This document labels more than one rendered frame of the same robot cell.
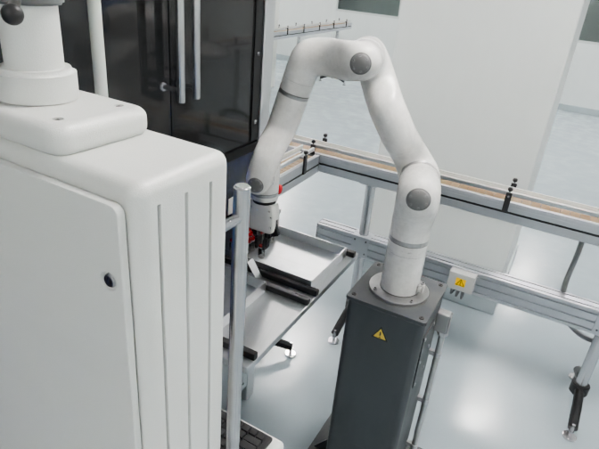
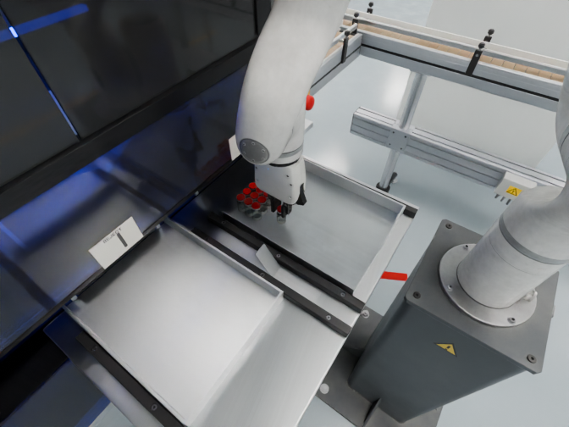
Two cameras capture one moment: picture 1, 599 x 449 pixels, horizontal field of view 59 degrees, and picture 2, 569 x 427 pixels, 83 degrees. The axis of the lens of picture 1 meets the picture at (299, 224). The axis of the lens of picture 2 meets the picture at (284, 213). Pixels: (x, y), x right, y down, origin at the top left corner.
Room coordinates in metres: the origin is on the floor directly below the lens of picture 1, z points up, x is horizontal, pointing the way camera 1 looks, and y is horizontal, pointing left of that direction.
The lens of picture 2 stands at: (1.06, 0.04, 1.49)
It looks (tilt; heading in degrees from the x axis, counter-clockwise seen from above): 51 degrees down; 9
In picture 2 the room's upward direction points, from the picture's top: straight up
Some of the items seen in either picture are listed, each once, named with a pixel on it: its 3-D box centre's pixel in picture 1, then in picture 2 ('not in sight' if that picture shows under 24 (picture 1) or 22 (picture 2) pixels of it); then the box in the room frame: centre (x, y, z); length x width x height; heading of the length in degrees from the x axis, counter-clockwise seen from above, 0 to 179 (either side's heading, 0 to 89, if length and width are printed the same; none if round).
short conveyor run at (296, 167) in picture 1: (272, 174); (304, 67); (2.19, 0.14, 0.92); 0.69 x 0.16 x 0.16; 154
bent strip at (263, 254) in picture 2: (268, 274); (288, 273); (1.37, 0.08, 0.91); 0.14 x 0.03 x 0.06; 64
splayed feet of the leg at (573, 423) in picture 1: (576, 394); not in sight; (1.91, -1.36, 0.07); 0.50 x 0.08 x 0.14; 154
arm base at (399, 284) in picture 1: (403, 265); (507, 261); (1.43, -0.33, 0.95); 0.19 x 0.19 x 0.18
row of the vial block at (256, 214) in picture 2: (257, 240); (276, 191); (1.59, 0.14, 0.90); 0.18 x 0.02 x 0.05; 153
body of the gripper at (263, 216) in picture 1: (263, 212); (280, 169); (1.52, 0.12, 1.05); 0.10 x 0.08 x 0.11; 64
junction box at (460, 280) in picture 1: (461, 280); (514, 187); (2.13, -0.78, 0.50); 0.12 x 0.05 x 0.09; 64
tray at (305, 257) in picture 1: (284, 252); (313, 213); (1.54, 0.04, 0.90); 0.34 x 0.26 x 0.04; 63
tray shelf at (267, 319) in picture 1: (245, 277); (256, 262); (1.41, 0.15, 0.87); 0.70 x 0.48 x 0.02; 154
